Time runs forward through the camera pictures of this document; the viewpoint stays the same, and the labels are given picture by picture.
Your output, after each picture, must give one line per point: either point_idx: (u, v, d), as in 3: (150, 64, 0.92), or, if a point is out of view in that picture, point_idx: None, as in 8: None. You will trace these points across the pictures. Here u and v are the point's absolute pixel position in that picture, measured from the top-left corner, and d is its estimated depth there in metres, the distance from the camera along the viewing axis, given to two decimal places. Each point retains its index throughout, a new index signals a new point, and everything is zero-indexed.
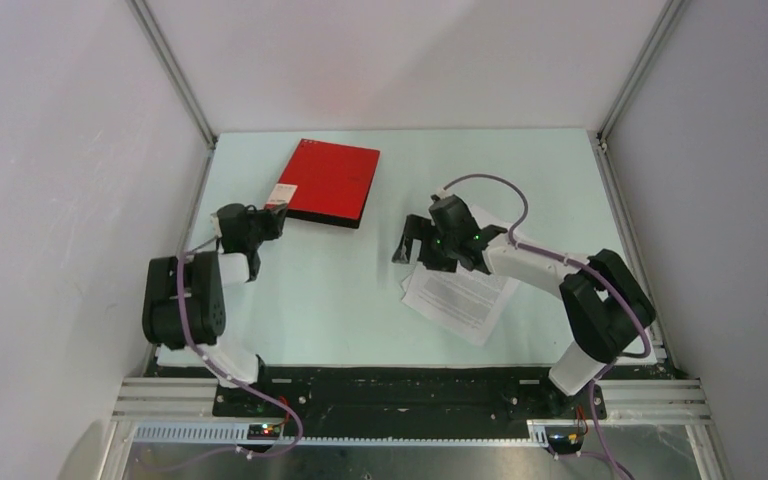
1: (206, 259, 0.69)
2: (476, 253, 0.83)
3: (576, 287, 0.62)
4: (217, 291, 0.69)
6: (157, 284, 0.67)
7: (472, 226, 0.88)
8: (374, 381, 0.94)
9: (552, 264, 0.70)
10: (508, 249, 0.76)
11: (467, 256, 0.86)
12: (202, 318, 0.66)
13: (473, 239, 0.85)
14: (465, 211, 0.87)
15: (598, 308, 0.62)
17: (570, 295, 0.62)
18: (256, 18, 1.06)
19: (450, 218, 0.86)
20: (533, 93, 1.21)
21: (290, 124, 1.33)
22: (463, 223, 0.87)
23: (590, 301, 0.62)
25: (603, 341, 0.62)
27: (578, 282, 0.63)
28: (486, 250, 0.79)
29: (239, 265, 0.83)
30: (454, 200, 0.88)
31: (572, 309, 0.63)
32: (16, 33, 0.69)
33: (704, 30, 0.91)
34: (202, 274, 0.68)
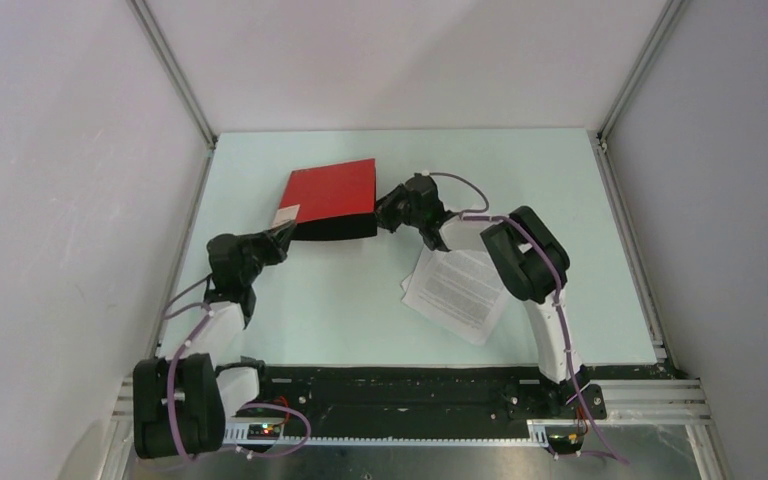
1: (196, 364, 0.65)
2: (438, 238, 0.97)
3: (493, 234, 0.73)
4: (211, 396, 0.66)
6: (148, 393, 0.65)
7: (439, 210, 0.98)
8: (374, 381, 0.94)
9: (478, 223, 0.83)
10: (457, 222, 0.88)
11: (430, 237, 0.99)
12: (197, 431, 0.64)
13: (437, 224, 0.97)
14: (437, 195, 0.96)
15: (512, 252, 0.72)
17: (488, 241, 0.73)
18: (256, 17, 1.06)
19: (423, 201, 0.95)
20: (533, 93, 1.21)
21: (289, 124, 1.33)
22: (433, 206, 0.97)
23: (505, 246, 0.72)
25: (520, 281, 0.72)
27: (496, 229, 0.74)
28: (444, 226, 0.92)
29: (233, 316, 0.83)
30: (431, 184, 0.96)
31: (494, 256, 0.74)
32: (15, 32, 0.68)
33: (704, 31, 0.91)
34: (191, 384, 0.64)
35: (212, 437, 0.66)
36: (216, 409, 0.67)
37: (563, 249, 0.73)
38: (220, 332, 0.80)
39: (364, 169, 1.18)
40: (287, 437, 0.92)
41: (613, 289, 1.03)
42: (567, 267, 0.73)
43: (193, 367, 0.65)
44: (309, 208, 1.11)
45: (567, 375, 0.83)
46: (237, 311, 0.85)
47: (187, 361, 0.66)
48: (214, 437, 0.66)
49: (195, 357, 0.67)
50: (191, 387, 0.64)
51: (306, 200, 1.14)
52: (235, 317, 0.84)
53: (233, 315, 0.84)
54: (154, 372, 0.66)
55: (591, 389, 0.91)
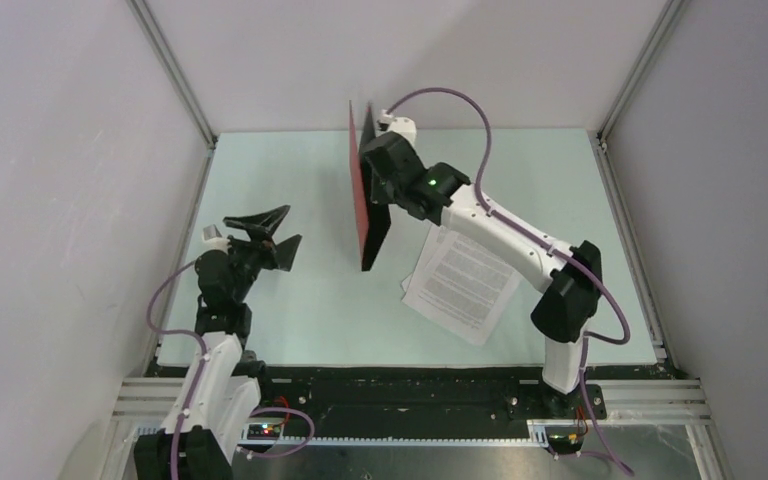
1: (199, 443, 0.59)
2: (431, 199, 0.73)
3: (564, 288, 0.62)
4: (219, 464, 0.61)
6: (147, 472, 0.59)
7: (419, 171, 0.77)
8: (374, 381, 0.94)
9: (534, 251, 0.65)
10: (478, 214, 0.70)
11: (417, 203, 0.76)
12: None
13: (421, 183, 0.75)
14: (408, 150, 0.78)
15: (579, 303, 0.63)
17: (558, 295, 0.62)
18: (255, 17, 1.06)
19: (391, 158, 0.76)
20: (533, 93, 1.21)
21: (289, 124, 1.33)
22: (408, 163, 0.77)
23: (572, 301, 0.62)
25: (573, 328, 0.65)
27: (563, 279, 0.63)
28: (451, 207, 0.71)
29: (230, 350, 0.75)
30: (393, 137, 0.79)
31: (552, 304, 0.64)
32: (15, 32, 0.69)
33: (704, 32, 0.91)
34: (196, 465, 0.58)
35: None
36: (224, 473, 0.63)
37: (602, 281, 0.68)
38: (221, 375, 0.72)
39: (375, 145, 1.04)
40: (287, 437, 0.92)
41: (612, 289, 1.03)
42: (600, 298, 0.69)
43: (198, 447, 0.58)
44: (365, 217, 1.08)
45: (575, 382, 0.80)
46: (234, 342, 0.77)
47: (190, 441, 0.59)
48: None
49: (197, 432, 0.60)
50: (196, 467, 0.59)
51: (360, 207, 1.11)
52: (234, 351, 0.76)
53: (231, 351, 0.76)
54: (152, 451, 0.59)
55: (590, 390, 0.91)
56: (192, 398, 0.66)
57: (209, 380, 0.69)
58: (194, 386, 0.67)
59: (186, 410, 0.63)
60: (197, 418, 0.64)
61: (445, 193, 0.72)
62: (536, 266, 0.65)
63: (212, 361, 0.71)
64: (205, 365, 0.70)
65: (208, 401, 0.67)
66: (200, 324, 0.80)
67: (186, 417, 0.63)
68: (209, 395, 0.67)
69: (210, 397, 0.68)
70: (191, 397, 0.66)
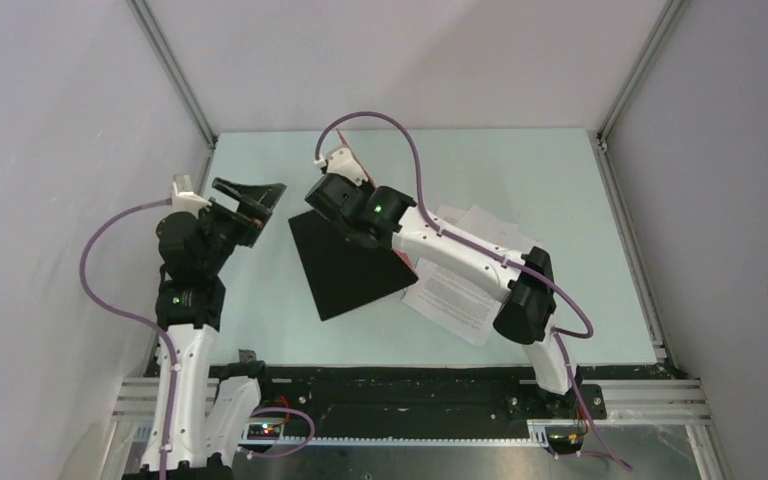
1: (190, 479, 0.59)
2: (379, 226, 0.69)
3: (523, 298, 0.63)
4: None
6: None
7: (361, 201, 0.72)
8: (374, 381, 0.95)
9: (488, 265, 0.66)
10: (430, 236, 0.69)
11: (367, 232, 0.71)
12: None
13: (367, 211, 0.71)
14: (345, 183, 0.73)
15: (538, 305, 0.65)
17: (519, 307, 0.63)
18: (255, 18, 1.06)
19: (329, 195, 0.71)
20: (533, 93, 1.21)
21: (289, 124, 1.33)
22: (347, 196, 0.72)
23: (533, 307, 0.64)
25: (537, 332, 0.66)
27: (520, 289, 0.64)
28: (402, 232, 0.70)
29: (200, 349, 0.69)
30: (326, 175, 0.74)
31: (513, 315, 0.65)
32: (15, 33, 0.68)
33: (704, 32, 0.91)
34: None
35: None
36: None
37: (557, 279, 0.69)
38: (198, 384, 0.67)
39: None
40: (287, 437, 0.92)
41: (612, 289, 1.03)
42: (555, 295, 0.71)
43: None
44: None
45: (570, 383, 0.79)
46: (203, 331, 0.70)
47: (180, 476, 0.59)
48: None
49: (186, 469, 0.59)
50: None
51: None
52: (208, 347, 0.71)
53: (206, 343, 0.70)
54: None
55: (590, 390, 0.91)
56: (171, 427, 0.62)
57: (186, 397, 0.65)
58: (170, 409, 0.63)
59: (167, 445, 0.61)
60: (181, 451, 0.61)
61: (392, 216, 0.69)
62: (493, 279, 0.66)
63: (185, 370, 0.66)
64: (176, 377, 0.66)
65: (189, 425, 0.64)
66: (162, 299, 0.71)
67: (168, 452, 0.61)
68: (190, 416, 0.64)
69: (191, 418, 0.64)
70: (169, 426, 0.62)
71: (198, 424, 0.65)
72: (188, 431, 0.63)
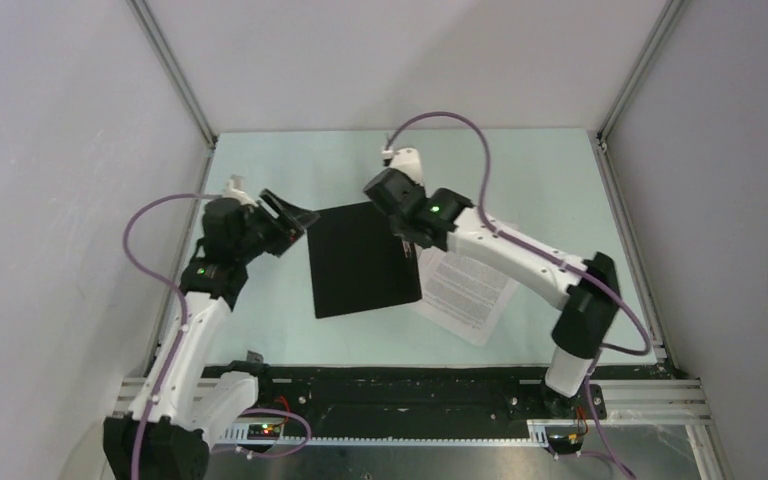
1: (166, 435, 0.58)
2: (435, 225, 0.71)
3: (583, 304, 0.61)
4: (190, 453, 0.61)
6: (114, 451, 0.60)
7: (420, 200, 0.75)
8: (374, 381, 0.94)
9: (545, 268, 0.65)
10: (487, 236, 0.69)
11: (422, 231, 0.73)
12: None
13: (425, 211, 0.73)
14: (406, 181, 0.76)
15: (597, 313, 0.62)
17: (575, 309, 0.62)
18: (255, 17, 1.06)
19: (390, 190, 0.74)
20: (533, 93, 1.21)
21: (290, 124, 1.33)
22: (407, 195, 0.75)
23: (593, 315, 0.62)
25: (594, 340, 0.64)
27: (578, 293, 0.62)
28: (456, 231, 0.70)
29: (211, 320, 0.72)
30: (391, 172, 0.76)
31: (570, 319, 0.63)
32: (15, 33, 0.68)
33: (704, 31, 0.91)
34: (161, 455, 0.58)
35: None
36: (196, 457, 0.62)
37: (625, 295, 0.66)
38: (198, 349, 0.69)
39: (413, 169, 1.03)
40: (288, 437, 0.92)
41: None
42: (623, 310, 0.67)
43: (163, 439, 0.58)
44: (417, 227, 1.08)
45: (578, 385, 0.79)
46: (218, 304, 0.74)
47: (158, 428, 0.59)
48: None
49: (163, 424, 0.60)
50: (161, 457, 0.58)
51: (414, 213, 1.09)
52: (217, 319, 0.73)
53: (216, 315, 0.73)
54: (119, 434, 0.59)
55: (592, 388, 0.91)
56: (163, 382, 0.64)
57: (185, 358, 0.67)
58: (167, 364, 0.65)
59: (154, 396, 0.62)
60: (165, 408, 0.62)
61: (449, 217, 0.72)
62: (551, 283, 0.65)
63: (191, 332, 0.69)
64: (181, 337, 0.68)
65: (181, 385, 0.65)
66: (190, 268, 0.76)
67: (154, 404, 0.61)
68: (182, 378, 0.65)
69: (184, 379, 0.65)
70: (162, 381, 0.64)
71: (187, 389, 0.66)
72: (176, 390, 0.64)
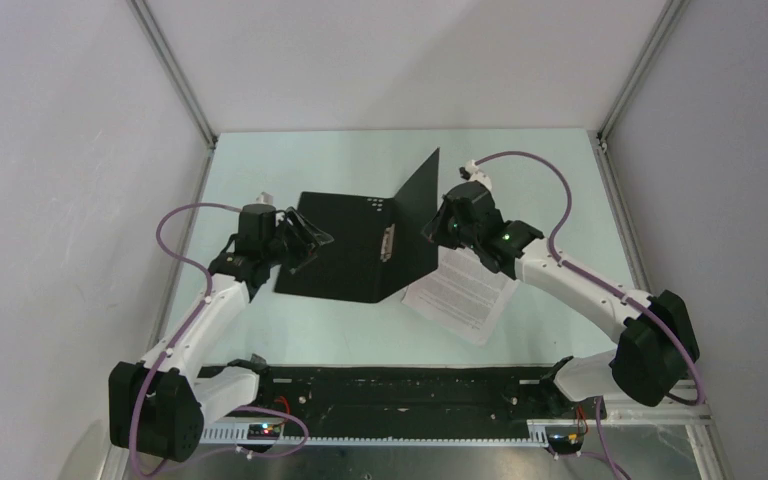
1: (172, 386, 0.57)
2: (506, 253, 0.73)
3: (639, 336, 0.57)
4: (187, 417, 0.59)
6: (118, 398, 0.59)
7: (497, 224, 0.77)
8: (374, 381, 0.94)
9: (607, 299, 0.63)
10: (551, 264, 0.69)
11: (492, 255, 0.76)
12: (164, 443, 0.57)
13: (499, 238, 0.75)
14: (492, 201, 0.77)
15: (658, 352, 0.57)
17: (629, 342, 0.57)
18: (255, 17, 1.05)
19: (476, 208, 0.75)
20: (534, 93, 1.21)
21: (290, 124, 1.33)
22: (489, 216, 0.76)
23: (651, 350, 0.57)
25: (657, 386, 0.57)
27: (638, 327, 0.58)
28: (523, 259, 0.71)
29: (232, 304, 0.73)
30: (482, 189, 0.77)
31: (627, 355, 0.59)
32: (16, 33, 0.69)
33: (705, 30, 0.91)
34: (162, 406, 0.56)
35: (182, 456, 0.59)
36: (191, 425, 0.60)
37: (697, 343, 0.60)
38: (215, 323, 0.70)
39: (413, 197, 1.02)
40: (287, 437, 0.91)
41: None
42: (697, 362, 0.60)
43: (169, 389, 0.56)
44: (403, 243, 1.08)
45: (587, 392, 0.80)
46: (240, 288, 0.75)
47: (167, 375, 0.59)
48: (182, 454, 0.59)
49: (172, 375, 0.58)
50: (161, 409, 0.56)
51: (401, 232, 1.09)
52: (237, 303, 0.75)
53: (238, 296, 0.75)
54: (127, 380, 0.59)
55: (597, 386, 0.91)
56: (179, 341, 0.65)
57: (203, 322, 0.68)
58: (186, 325, 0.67)
59: (169, 350, 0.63)
60: (177, 361, 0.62)
61: (518, 246, 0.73)
62: (611, 315, 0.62)
63: (213, 303, 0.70)
64: (202, 307, 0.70)
65: (194, 347, 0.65)
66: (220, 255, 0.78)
67: (167, 356, 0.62)
68: (197, 338, 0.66)
69: (198, 344, 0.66)
70: (178, 337, 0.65)
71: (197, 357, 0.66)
72: (191, 347, 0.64)
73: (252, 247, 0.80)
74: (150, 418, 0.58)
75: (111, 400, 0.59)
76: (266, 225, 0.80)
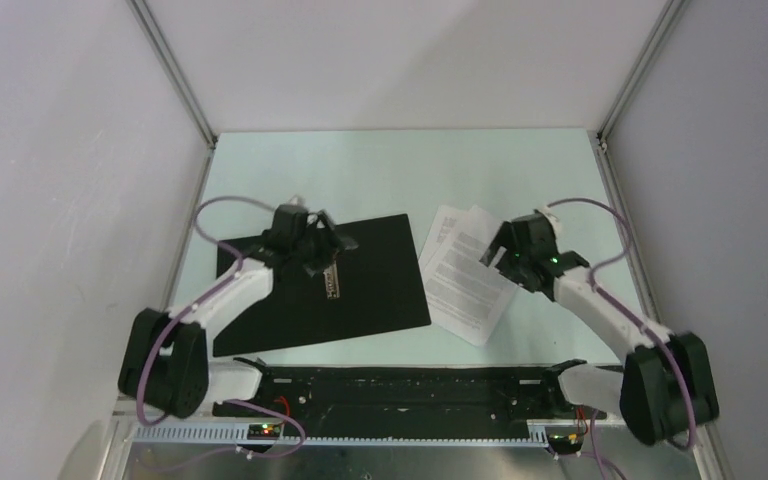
1: (190, 336, 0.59)
2: (548, 274, 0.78)
3: (648, 366, 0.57)
4: (196, 373, 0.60)
6: (139, 342, 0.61)
7: (551, 251, 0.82)
8: (374, 381, 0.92)
9: (625, 326, 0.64)
10: (584, 287, 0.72)
11: (536, 276, 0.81)
12: (168, 395, 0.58)
13: (548, 261, 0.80)
14: (548, 230, 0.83)
15: (661, 387, 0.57)
17: (634, 364, 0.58)
18: (256, 18, 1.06)
19: (532, 229, 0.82)
20: (533, 94, 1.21)
21: (289, 123, 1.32)
22: (544, 240, 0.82)
23: (653, 380, 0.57)
25: (651, 424, 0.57)
27: (646, 353, 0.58)
28: (562, 278, 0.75)
29: (253, 284, 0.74)
30: (542, 217, 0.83)
31: (628, 380, 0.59)
32: (18, 35, 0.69)
33: (704, 33, 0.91)
34: (177, 354, 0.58)
35: (182, 414, 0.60)
36: (196, 386, 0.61)
37: (716, 402, 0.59)
38: (237, 298, 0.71)
39: (387, 228, 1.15)
40: (286, 438, 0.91)
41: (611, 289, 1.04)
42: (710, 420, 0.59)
43: (186, 338, 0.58)
44: (370, 267, 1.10)
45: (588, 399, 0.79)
46: (267, 275, 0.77)
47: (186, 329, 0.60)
48: (182, 413, 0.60)
49: (192, 326, 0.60)
50: (175, 358, 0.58)
51: (360, 257, 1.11)
52: (261, 283, 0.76)
53: (261, 280, 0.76)
54: (150, 326, 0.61)
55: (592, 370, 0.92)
56: (207, 299, 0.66)
57: (227, 293, 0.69)
58: (215, 288, 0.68)
59: (194, 305, 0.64)
60: (199, 317, 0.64)
61: (562, 270, 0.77)
62: (624, 340, 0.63)
63: (240, 279, 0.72)
64: (231, 280, 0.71)
65: (217, 311, 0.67)
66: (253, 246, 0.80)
67: (191, 310, 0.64)
68: (221, 304, 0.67)
69: (221, 309, 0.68)
70: (207, 296, 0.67)
71: (218, 319, 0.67)
72: (214, 308, 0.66)
73: (282, 242, 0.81)
74: (161, 370, 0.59)
75: (128, 340, 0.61)
76: (298, 224, 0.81)
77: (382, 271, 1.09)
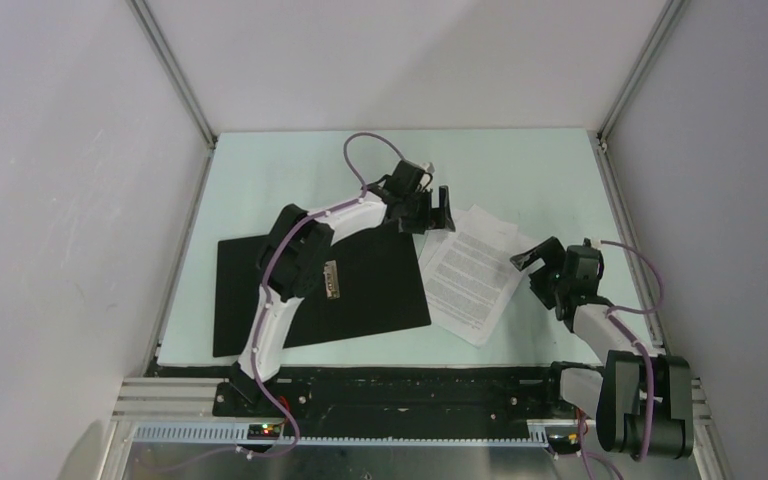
1: (322, 233, 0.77)
2: None
3: (627, 369, 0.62)
4: (314, 268, 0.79)
6: (281, 228, 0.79)
7: (588, 286, 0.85)
8: (374, 381, 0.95)
9: (619, 339, 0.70)
10: (600, 315, 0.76)
11: (564, 303, 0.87)
12: (292, 276, 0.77)
13: (580, 296, 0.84)
14: (596, 269, 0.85)
15: (633, 396, 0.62)
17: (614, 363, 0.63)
18: (256, 18, 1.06)
19: (580, 265, 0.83)
20: (534, 93, 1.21)
21: (289, 123, 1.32)
22: (586, 277, 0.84)
23: (626, 384, 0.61)
25: (613, 428, 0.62)
27: (629, 356, 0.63)
28: (582, 309, 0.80)
29: (368, 215, 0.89)
30: (598, 254, 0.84)
31: (606, 377, 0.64)
32: (17, 35, 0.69)
33: (703, 33, 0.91)
34: (308, 247, 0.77)
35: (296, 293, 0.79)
36: (311, 275, 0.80)
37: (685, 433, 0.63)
38: (356, 218, 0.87)
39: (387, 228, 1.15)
40: (287, 437, 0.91)
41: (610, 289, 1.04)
42: (673, 450, 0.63)
43: (319, 235, 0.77)
44: (370, 266, 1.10)
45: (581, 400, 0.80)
46: (381, 210, 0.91)
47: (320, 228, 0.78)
48: (294, 293, 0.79)
49: (324, 228, 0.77)
50: (306, 249, 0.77)
51: (360, 257, 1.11)
52: (374, 214, 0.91)
53: (375, 211, 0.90)
54: (292, 218, 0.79)
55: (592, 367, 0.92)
56: (338, 211, 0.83)
57: (352, 211, 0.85)
58: (344, 205, 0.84)
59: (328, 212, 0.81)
60: (329, 222, 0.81)
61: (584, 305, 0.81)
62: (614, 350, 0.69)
63: (361, 205, 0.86)
64: (355, 204, 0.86)
65: (341, 223, 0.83)
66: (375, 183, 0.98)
67: (325, 216, 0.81)
68: (345, 218, 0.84)
69: (345, 222, 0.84)
70: (337, 209, 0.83)
71: (340, 229, 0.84)
72: (340, 219, 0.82)
73: (397, 187, 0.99)
74: (290, 254, 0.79)
75: (276, 221, 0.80)
76: (413, 179, 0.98)
77: (382, 270, 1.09)
